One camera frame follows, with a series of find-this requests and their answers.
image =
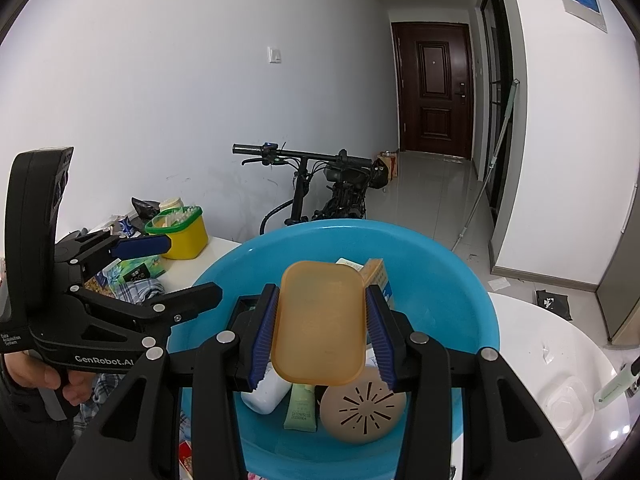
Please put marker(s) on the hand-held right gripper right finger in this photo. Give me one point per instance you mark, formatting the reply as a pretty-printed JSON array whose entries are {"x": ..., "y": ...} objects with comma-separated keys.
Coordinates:
[{"x": 381, "y": 340}]

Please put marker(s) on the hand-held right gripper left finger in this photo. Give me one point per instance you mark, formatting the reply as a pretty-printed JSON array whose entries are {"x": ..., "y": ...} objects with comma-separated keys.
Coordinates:
[{"x": 262, "y": 340}]

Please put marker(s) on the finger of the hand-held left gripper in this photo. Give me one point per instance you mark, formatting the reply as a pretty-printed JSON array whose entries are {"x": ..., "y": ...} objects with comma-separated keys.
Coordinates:
[
  {"x": 195, "y": 300},
  {"x": 142, "y": 246}
]

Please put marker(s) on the orange plastic soap dish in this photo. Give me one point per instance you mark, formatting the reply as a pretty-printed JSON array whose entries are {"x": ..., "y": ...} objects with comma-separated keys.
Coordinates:
[{"x": 320, "y": 320}]

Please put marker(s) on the blue plastic basin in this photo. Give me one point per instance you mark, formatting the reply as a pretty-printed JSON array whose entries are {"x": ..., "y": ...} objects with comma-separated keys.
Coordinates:
[{"x": 425, "y": 270}]

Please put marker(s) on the white desktop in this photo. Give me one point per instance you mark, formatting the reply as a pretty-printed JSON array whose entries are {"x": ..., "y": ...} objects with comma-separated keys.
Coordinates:
[{"x": 525, "y": 355}]

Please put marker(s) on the person's left hand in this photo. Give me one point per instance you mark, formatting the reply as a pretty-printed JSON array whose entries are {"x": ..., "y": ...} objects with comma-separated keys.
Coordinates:
[{"x": 30, "y": 375}]

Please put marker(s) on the green tissue pack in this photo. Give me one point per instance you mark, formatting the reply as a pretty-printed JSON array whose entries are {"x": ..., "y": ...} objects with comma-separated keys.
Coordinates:
[{"x": 140, "y": 269}]

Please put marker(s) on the blue white snack packet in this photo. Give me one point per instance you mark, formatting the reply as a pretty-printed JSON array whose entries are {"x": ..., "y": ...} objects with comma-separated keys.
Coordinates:
[{"x": 125, "y": 226}]

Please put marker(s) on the black plastic bag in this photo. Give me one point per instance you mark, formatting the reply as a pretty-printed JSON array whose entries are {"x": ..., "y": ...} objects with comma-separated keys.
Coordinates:
[{"x": 144, "y": 207}]

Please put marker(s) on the yellow bin with green rim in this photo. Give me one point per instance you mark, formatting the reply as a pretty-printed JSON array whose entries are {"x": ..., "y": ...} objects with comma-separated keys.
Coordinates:
[{"x": 185, "y": 242}]

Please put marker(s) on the white jar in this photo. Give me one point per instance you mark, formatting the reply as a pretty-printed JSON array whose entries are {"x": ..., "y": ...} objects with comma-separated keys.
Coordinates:
[{"x": 171, "y": 204}]

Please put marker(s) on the white plastic bottle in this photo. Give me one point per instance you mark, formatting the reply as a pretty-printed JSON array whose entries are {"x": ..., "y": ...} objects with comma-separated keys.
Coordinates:
[{"x": 265, "y": 395}]

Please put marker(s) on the yellow patterned snack bag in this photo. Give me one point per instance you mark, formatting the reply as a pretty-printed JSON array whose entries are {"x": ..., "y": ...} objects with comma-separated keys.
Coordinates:
[{"x": 102, "y": 285}]

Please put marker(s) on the orange cardboard box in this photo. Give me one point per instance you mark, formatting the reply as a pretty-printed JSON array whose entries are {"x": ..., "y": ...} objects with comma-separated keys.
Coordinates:
[{"x": 377, "y": 272}]

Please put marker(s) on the beige round perforated lid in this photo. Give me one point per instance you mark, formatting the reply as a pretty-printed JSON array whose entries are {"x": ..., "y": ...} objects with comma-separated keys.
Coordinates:
[{"x": 362, "y": 410}]

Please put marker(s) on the pale green tube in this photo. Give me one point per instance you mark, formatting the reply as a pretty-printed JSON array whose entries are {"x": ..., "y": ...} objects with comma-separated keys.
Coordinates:
[{"x": 301, "y": 407}]

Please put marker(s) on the red snack packet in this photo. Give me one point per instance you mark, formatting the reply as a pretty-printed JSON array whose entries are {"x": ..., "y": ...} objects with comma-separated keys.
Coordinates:
[{"x": 186, "y": 460}]

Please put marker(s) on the black folding bicycle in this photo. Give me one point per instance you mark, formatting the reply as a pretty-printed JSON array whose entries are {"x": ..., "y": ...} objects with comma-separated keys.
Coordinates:
[{"x": 300, "y": 185}]

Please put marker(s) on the small black floor bag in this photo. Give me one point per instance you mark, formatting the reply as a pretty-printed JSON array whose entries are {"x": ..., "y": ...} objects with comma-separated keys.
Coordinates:
[{"x": 552, "y": 304}]

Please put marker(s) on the brown paper bag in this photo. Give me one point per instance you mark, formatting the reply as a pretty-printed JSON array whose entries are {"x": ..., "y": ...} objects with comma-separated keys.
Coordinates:
[{"x": 389, "y": 162}]

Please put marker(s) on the clear plastic container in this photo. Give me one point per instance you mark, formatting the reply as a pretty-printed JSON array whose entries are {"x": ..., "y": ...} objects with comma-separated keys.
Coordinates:
[{"x": 570, "y": 405}]

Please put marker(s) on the mop pole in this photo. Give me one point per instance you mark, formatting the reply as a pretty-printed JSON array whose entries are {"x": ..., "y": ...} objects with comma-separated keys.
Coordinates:
[{"x": 492, "y": 160}]

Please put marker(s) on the white green spray bottle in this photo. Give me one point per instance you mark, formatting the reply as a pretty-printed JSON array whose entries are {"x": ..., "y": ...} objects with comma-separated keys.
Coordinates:
[{"x": 617, "y": 385}]

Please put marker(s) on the beige refrigerator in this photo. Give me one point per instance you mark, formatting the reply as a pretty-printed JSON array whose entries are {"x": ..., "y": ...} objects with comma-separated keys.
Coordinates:
[{"x": 622, "y": 290}]

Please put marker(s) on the dark brown door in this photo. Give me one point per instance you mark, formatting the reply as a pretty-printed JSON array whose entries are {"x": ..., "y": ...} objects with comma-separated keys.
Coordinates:
[{"x": 435, "y": 90}]

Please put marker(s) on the black framed glass door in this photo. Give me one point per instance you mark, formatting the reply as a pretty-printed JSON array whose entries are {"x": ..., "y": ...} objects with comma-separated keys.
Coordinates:
[{"x": 495, "y": 85}]

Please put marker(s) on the white light switch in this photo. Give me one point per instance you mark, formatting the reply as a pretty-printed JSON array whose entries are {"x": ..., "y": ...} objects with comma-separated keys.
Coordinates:
[{"x": 274, "y": 54}]

